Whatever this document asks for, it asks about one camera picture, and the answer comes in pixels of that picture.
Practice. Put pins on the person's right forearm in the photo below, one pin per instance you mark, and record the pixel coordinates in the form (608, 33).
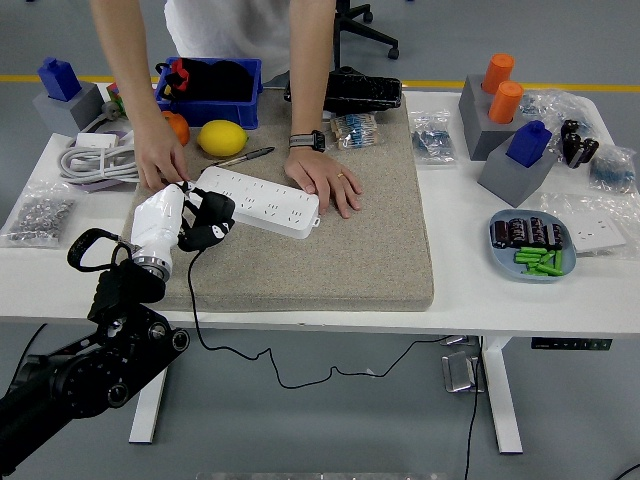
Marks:
(125, 75)

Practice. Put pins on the black plug adapter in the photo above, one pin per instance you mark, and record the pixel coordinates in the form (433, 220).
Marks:
(217, 207)

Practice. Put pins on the green battery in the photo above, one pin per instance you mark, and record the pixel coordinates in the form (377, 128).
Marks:
(537, 273)
(527, 258)
(532, 250)
(558, 261)
(546, 257)
(546, 268)

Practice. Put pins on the blue plastic bin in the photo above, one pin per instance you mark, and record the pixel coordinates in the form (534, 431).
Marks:
(220, 112)

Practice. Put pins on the crumpled clear plastic bag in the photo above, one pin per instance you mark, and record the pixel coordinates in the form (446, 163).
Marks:
(550, 105)

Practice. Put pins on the black capacitor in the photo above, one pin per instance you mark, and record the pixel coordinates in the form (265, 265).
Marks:
(500, 234)
(519, 231)
(555, 235)
(537, 230)

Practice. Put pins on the clear bag of blue resistors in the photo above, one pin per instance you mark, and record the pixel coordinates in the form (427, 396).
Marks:
(612, 170)

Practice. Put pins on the small white box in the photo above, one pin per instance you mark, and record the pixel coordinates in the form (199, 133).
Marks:
(95, 141)

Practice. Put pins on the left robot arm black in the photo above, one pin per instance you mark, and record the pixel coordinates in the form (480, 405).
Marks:
(100, 370)

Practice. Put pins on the black wrist watch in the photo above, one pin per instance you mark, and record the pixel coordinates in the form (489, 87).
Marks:
(315, 141)

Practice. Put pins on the white wall socket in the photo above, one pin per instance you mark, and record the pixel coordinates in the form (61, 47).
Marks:
(597, 232)

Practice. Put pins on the black silver pen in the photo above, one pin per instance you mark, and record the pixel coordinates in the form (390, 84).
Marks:
(250, 154)

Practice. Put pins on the person's left forearm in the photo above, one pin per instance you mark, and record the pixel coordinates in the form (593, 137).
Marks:
(310, 75)

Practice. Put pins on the purple round disc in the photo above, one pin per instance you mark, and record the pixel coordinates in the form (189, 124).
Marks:
(100, 186)

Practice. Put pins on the orange mandarin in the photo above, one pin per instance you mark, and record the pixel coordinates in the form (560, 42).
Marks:
(181, 129)

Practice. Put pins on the silver metal pedal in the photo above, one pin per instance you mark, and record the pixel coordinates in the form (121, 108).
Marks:
(457, 372)

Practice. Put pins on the white power strip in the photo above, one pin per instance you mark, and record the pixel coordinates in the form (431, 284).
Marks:
(270, 202)

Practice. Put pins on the person's torso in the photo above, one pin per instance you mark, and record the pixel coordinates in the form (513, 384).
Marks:
(230, 25)

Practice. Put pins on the person's right hand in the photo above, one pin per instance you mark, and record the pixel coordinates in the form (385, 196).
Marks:
(160, 160)

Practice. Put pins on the grey-brown mat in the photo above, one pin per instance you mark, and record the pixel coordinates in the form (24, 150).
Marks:
(325, 250)

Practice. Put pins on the blue bottle-shaped block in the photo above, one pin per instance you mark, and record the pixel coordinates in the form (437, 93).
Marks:
(60, 80)
(530, 145)

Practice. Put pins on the black table control panel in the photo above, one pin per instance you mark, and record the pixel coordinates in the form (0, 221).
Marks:
(570, 344)

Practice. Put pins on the black office chair base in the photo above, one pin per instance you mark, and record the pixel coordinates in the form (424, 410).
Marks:
(341, 45)

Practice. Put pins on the clear bag of blue parts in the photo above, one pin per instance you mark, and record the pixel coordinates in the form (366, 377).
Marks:
(432, 140)

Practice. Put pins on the colourful puzzle cube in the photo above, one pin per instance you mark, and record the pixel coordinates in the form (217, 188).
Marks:
(115, 92)

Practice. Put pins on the white table leg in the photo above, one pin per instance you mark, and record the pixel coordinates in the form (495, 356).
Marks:
(150, 410)
(502, 400)

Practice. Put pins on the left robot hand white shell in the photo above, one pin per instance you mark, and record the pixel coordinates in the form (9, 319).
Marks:
(155, 220)

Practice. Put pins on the clear bag around socket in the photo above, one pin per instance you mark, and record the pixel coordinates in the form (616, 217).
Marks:
(555, 202)

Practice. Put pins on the orange cylinder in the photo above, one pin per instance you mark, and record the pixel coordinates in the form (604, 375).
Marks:
(506, 102)
(500, 72)

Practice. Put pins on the black glossy plastic tray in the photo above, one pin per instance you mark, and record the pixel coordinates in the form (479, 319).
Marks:
(365, 92)

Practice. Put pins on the blue-grey plate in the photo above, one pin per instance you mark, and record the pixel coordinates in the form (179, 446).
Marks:
(500, 260)

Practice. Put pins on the yellow lemon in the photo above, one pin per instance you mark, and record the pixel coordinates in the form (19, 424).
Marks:
(222, 137)

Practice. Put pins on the clear bag of metal nuts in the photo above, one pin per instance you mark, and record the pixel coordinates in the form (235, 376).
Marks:
(40, 220)

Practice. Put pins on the large grey holder block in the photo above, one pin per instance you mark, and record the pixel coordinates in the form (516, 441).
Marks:
(480, 125)

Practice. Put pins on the white card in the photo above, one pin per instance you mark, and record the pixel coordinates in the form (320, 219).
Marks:
(127, 136)

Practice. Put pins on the person's left hand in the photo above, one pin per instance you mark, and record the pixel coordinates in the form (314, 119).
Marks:
(320, 175)

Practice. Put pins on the clear bag of black capacitors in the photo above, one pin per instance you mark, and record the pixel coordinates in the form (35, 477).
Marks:
(575, 145)

